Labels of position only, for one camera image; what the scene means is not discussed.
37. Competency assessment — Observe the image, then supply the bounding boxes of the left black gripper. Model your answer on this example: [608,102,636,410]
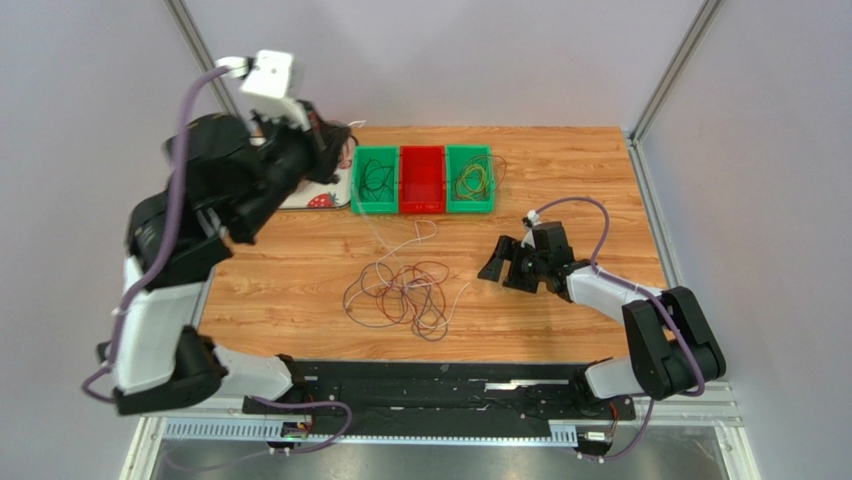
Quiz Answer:
[235,100,358,239]

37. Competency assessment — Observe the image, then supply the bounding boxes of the red wire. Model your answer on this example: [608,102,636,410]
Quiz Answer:
[372,260,454,335]

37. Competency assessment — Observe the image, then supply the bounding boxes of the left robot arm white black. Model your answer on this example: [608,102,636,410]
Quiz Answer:
[98,111,355,416]

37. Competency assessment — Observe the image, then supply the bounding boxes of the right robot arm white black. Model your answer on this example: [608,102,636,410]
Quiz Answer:
[478,222,727,406]

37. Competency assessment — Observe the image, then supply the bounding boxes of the strawberry pattern tray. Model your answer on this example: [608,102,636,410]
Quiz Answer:
[279,136,358,210]

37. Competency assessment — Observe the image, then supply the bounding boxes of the left green bin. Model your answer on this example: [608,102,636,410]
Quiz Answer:
[351,145,399,215]

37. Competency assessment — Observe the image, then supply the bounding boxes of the green bin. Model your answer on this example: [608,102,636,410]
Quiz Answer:
[445,144,496,214]
[351,145,399,215]

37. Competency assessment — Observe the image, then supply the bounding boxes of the right green bin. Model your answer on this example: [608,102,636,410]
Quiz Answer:
[445,144,496,214]

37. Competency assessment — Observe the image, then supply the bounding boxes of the red bin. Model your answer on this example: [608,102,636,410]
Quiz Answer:
[398,145,446,214]

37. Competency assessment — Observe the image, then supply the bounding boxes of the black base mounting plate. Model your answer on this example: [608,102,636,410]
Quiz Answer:
[280,360,637,438]

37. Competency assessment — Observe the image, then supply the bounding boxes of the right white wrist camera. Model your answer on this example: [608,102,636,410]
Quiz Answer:
[522,210,541,230]

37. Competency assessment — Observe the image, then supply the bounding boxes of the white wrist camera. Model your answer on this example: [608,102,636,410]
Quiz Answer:
[522,210,541,230]
[214,50,311,131]

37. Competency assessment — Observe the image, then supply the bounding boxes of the black wires in bin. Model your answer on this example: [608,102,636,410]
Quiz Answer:
[357,158,397,204]

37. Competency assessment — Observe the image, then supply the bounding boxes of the yellow green wires in bin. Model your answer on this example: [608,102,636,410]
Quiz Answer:
[453,154,508,201]

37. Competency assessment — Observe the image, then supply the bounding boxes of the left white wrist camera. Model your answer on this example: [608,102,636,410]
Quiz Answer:
[214,50,311,131]

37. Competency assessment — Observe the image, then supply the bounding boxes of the dark purple wire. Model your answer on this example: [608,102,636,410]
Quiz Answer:
[342,262,451,342]

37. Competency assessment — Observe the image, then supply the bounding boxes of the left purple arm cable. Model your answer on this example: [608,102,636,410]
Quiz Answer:
[81,63,354,461]

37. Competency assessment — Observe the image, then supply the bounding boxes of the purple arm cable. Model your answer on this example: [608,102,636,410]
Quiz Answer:
[81,63,354,461]
[536,196,708,463]

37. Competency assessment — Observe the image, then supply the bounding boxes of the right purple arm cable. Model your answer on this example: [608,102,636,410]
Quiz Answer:
[536,196,708,463]

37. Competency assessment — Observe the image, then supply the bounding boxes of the aluminium frame rail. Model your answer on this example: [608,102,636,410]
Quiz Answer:
[121,362,759,479]

